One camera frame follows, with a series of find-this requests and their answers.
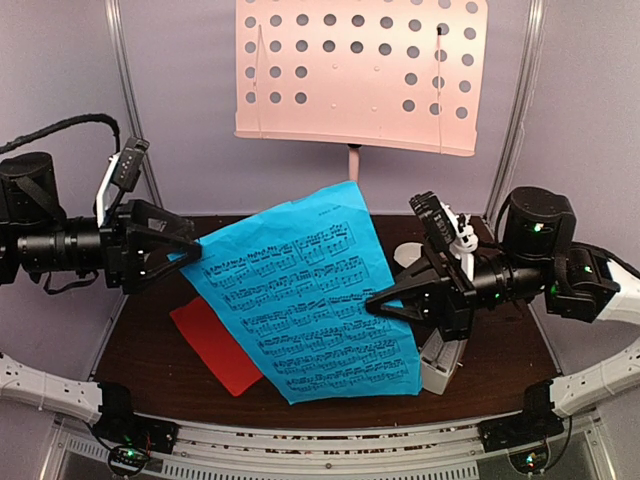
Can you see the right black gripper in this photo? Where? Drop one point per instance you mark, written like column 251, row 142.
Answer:
column 445, row 305

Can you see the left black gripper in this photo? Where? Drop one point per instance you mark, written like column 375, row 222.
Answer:
column 125, row 238

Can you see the blue paper sheet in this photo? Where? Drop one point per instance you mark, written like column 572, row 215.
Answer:
column 290, row 285

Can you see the red paper sheet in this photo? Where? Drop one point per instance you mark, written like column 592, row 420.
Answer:
column 215, row 346

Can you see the pink music stand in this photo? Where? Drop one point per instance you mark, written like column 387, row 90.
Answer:
column 396, row 74

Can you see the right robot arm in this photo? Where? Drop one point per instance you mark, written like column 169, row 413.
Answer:
column 535, row 254

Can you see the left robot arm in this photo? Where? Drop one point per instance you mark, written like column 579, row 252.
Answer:
column 38, row 237

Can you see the dark bowl white inside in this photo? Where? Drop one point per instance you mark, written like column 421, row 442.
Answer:
column 405, row 255

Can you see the white metronome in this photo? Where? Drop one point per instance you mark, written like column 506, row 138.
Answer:
column 439, row 362

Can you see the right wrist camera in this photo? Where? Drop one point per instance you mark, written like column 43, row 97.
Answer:
column 447, row 231

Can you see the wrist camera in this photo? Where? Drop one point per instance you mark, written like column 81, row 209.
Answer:
column 447, row 231
column 121, row 176

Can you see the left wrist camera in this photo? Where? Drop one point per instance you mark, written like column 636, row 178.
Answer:
column 121, row 176

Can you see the right aluminium post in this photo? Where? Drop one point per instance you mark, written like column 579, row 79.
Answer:
column 524, row 94

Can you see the aluminium post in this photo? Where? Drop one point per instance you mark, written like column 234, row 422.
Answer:
column 524, row 94
column 117, row 35

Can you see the left aluminium post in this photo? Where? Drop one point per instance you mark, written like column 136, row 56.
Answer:
column 117, row 35

